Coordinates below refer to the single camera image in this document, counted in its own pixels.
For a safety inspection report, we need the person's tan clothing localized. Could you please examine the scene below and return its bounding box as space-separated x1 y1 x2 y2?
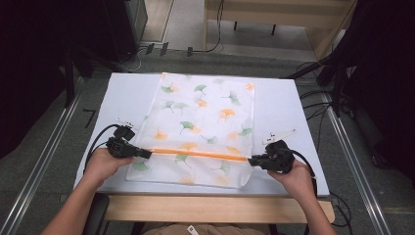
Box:
140 222 272 235

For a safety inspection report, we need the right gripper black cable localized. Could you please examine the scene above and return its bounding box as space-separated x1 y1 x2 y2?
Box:
286 148 353 235

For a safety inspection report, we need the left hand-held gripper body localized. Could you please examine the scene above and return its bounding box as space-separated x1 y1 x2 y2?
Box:
106 118 136 160

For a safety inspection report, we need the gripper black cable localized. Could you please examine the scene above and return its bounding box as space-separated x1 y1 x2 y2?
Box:
82 123 121 174
286 148 353 235

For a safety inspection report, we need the white table mat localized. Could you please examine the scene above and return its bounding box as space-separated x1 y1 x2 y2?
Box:
73 71 331 198

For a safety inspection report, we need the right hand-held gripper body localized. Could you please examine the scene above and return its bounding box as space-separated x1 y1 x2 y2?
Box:
262 128 298 174

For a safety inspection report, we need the black cabinet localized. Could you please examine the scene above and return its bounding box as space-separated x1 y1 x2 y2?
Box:
69 0 149 64

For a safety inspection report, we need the white floor cable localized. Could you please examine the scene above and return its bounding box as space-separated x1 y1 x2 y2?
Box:
116 48 145 72

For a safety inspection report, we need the light wooden bench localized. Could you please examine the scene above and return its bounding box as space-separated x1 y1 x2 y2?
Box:
204 0 358 61

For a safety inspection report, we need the bundle of black floor cables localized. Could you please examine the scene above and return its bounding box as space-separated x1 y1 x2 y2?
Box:
295 60 355 131

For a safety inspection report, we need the person's right hand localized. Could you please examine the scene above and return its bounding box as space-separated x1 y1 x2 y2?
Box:
267 160 317 201

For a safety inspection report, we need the black chair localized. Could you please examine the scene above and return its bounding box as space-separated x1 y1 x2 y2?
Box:
81 192 111 235

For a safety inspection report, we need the metal floor rail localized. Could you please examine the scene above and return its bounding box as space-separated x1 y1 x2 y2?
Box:
0 77 86 235
321 93 392 235

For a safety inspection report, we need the wooden table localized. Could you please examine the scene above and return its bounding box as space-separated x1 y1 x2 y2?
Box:
104 194 336 225

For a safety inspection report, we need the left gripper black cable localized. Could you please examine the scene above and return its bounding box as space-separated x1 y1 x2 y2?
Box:
82 123 121 174

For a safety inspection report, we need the person's left hand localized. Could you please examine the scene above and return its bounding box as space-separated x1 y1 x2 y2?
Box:
83 147 135 189

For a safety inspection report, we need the black cable with plug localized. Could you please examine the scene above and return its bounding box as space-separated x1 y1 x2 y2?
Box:
186 0 225 58

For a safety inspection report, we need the white leaf-print pillowcase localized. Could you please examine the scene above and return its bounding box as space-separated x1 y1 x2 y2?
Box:
125 71 256 190

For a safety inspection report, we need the dark curtain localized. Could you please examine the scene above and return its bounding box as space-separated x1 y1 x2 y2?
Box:
0 0 74 160
326 0 415 185

